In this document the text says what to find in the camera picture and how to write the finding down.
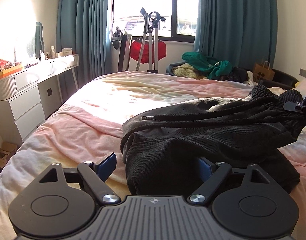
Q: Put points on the garment steamer stand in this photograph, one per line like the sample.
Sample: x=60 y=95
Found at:
x=153 y=45

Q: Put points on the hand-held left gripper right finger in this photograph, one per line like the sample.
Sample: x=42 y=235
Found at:
x=204 y=167

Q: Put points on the black armchair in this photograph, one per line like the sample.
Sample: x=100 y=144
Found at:
x=282 y=78

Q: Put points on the silver spray bottle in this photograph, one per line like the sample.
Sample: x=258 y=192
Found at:
x=15 y=55

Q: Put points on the black hanging bag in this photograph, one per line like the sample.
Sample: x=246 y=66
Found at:
x=117 y=36

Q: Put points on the teal curtain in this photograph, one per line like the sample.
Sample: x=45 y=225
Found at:
x=232 y=20
x=83 y=25

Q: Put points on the brown paper bag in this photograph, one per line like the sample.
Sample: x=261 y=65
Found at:
x=262 y=72

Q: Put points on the white vanity desk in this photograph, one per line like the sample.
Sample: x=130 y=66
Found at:
x=30 y=77

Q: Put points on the grey wall switch panel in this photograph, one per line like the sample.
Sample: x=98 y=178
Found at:
x=304 y=72

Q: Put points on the cream knitted garment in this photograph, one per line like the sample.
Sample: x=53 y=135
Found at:
x=185 y=71

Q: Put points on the white drawer chest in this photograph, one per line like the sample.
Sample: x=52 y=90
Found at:
x=23 y=115

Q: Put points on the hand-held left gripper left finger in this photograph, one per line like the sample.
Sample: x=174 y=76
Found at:
x=108 y=166

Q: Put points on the orange box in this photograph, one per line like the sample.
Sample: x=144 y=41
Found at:
x=8 y=72

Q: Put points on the white leaning board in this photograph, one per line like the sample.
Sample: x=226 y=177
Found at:
x=124 y=52

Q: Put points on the black pants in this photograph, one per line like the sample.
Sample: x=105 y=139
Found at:
x=217 y=135

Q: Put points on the dark wall outlet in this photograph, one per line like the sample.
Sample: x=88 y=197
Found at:
x=49 y=91

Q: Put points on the red cloth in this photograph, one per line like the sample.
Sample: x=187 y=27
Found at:
x=160 y=50

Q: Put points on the white garment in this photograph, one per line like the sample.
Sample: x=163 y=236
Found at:
x=249 y=77

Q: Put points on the black framed window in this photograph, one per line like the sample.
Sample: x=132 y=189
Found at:
x=133 y=0

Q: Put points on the wavy frame mirror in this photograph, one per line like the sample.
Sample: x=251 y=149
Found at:
x=39 y=40

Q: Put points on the small white bottle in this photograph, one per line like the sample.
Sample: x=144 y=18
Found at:
x=42 y=56

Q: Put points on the green garment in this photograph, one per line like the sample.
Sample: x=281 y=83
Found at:
x=200 y=61

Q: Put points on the cardboard box on floor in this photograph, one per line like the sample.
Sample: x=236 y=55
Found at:
x=4 y=155

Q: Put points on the yellow pillow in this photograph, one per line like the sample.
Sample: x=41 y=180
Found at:
x=297 y=83

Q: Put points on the bed with pastel sheet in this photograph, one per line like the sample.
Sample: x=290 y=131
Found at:
x=93 y=110

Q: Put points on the white tissue box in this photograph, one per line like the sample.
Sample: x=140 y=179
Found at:
x=67 y=51

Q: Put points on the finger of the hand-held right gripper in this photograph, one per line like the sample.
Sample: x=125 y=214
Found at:
x=294 y=106

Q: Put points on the red toy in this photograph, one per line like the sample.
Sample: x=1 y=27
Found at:
x=3 y=63

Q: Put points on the black fuzzy garment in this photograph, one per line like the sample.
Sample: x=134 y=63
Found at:
x=236 y=73

